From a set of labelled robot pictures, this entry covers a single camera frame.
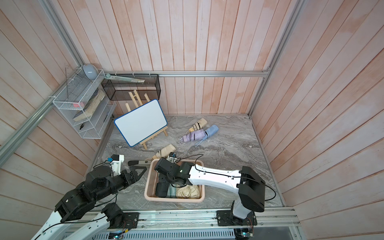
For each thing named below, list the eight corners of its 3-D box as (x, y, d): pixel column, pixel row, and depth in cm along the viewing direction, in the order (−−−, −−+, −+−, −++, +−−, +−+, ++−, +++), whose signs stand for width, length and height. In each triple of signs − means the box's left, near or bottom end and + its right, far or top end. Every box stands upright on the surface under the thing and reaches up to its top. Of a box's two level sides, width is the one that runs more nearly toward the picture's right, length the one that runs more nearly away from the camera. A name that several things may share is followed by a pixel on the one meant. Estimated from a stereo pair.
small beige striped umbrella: (189, 132, 112) (189, 129, 109) (201, 121, 120) (202, 117, 116) (194, 136, 110) (194, 133, 107) (207, 124, 117) (207, 120, 114)
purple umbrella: (181, 145, 104) (180, 140, 99) (179, 140, 107) (178, 134, 102) (204, 139, 107) (205, 134, 102) (202, 134, 110) (202, 128, 106)
